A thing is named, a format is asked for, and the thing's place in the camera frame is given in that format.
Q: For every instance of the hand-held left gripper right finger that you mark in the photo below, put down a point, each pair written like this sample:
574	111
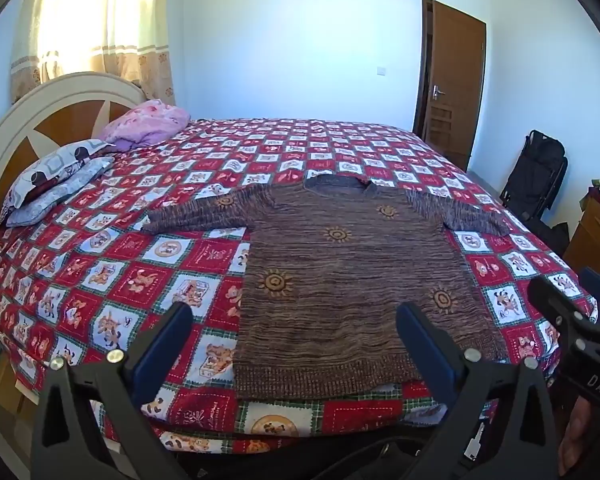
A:
430	350

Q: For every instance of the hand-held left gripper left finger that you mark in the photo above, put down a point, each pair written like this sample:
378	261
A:
155	355

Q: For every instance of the brown knit sweater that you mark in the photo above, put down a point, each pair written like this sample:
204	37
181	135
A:
340	270

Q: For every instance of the person's right hand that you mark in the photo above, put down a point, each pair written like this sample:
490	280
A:
587	435

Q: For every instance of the wooden dresser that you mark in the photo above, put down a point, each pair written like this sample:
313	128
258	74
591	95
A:
595	232

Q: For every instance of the red checkered printed bedspread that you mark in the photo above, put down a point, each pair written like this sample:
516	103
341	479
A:
130	260

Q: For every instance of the silver key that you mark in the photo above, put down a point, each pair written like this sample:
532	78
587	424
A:
472	442

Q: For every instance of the black folded stroller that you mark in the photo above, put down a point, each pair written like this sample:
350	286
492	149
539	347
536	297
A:
537	175

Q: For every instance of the grey patterned pillow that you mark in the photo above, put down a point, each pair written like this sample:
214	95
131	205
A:
55	160
60	187

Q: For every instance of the pink folded blanket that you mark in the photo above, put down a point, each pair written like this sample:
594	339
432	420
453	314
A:
145	122

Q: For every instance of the brown wooden door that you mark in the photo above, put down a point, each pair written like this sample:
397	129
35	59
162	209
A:
452	80

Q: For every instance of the cream and wood headboard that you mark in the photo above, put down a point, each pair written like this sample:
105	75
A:
40	120

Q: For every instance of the beige patterned curtain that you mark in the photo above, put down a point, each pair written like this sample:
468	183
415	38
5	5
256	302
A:
95	25

